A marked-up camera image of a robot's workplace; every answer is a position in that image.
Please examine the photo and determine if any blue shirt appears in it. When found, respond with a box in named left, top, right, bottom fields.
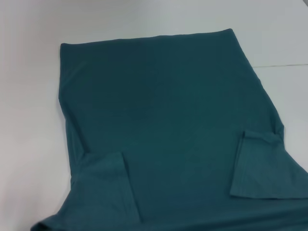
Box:
left=30, top=28, right=308, bottom=231

